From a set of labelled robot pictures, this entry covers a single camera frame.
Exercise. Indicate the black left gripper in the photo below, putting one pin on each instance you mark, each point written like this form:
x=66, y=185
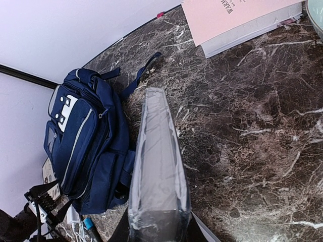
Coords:
x=42, y=204

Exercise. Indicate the green ceramic bowl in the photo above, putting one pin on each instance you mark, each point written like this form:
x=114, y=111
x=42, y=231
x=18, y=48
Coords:
x=314, y=11

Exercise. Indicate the black frame post left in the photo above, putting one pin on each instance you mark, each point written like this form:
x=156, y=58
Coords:
x=27, y=77

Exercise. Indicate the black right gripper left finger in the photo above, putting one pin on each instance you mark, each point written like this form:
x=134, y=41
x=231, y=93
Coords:
x=121, y=233

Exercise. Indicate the dark cover book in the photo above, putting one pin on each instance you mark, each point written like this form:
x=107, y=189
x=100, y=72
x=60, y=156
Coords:
x=159, y=202

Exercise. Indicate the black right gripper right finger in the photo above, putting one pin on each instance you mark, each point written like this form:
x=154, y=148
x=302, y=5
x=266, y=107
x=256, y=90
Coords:
x=194, y=233

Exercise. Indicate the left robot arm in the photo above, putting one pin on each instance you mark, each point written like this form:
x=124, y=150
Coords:
x=35, y=222

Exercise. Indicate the navy blue student backpack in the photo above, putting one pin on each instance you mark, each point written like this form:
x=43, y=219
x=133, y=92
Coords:
x=87, y=140

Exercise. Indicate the pink book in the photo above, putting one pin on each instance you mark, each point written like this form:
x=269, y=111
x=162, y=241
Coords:
x=218, y=25

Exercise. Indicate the white charger with cable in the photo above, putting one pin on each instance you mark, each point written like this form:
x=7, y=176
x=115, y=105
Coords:
x=74, y=219

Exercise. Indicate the black marker blue cap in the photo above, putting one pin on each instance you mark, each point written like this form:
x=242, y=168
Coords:
x=92, y=230

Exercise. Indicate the grey ianra magazine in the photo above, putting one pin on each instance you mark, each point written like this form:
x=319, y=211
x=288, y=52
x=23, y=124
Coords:
x=208, y=234

